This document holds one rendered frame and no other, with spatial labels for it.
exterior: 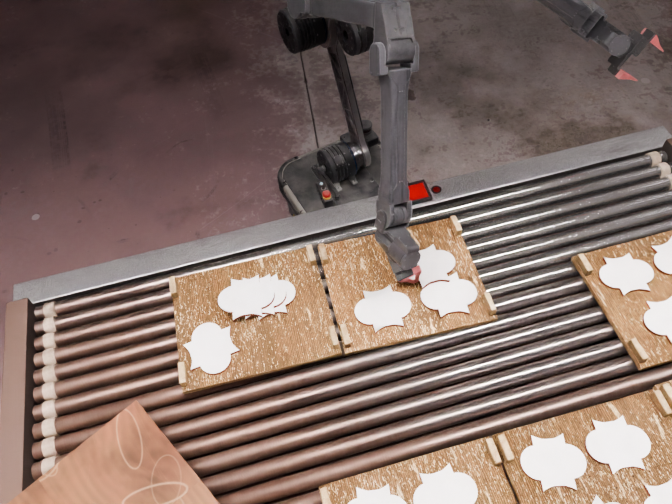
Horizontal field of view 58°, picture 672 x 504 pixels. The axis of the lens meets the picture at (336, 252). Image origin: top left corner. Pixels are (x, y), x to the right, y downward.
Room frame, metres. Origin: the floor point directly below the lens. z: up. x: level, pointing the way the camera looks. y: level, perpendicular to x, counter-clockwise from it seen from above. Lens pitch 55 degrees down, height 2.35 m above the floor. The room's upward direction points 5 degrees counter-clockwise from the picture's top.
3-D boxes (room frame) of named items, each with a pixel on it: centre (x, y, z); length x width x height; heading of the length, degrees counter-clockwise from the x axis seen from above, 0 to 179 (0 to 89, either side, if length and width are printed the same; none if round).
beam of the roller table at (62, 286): (1.17, -0.09, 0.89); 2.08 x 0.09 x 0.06; 101
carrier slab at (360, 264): (0.89, -0.18, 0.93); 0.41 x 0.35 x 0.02; 99
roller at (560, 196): (1.05, -0.12, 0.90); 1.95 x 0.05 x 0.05; 101
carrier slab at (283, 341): (0.83, 0.24, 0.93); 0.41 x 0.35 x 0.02; 100
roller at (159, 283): (1.10, -0.11, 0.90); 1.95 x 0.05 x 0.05; 101
